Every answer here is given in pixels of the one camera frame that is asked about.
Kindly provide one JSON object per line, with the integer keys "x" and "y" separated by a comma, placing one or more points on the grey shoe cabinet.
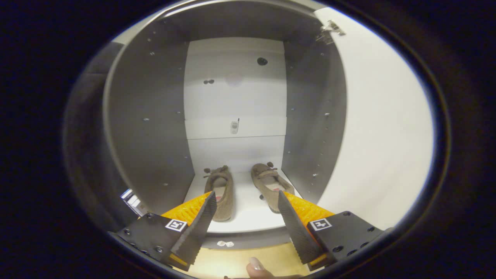
{"x": 147, "y": 116}

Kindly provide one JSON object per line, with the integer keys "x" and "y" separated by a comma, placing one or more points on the brown fuzzy shoe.
{"x": 224, "y": 186}
{"x": 267, "y": 186}

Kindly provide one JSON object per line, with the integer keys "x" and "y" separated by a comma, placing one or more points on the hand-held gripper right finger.
{"x": 294, "y": 232}

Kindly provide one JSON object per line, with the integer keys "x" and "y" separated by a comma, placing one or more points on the dark blue book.
{"x": 126, "y": 193}

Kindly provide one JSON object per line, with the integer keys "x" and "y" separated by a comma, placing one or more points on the black backdrop cloth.
{"x": 85, "y": 135}

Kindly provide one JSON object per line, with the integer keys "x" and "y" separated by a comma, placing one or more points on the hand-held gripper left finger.
{"x": 197, "y": 232}

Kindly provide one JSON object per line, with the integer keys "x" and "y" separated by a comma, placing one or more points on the white book figure cover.
{"x": 135, "y": 203}

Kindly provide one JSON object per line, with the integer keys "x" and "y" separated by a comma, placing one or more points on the metal door hinge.
{"x": 329, "y": 31}

